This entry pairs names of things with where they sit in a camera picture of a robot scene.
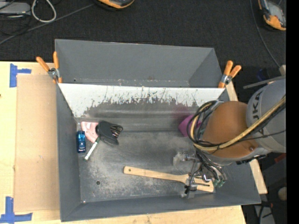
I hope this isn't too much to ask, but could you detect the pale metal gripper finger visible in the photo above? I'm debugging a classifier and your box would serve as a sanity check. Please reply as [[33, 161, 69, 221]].
[[180, 189, 196, 199], [185, 177, 198, 189]]

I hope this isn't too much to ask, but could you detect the clear plastic object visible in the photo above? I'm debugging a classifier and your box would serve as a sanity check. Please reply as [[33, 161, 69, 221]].
[[173, 151, 196, 168]]

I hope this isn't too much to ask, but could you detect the wooden spatula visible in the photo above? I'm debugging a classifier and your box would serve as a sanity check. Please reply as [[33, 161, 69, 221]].
[[123, 166, 214, 193]]

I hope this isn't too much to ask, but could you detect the purple soft object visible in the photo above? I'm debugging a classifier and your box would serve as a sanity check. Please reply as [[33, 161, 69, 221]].
[[178, 114, 203, 138]]

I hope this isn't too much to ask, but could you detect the grey metal bin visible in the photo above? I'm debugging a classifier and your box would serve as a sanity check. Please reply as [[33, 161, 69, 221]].
[[54, 39, 262, 222]]

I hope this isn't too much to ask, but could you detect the white and green cylindrical tool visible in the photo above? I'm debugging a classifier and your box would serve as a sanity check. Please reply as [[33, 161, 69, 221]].
[[84, 137, 101, 161]]

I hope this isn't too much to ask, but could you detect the pink and white packet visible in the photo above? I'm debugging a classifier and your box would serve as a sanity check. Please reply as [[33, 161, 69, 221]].
[[80, 121, 100, 144]]

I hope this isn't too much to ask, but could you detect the blue toy car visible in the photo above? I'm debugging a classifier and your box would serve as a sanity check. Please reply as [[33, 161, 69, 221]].
[[77, 131, 86, 154]]

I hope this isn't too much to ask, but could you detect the brown cardboard board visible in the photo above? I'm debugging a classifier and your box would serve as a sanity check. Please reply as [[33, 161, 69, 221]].
[[13, 73, 62, 213]]

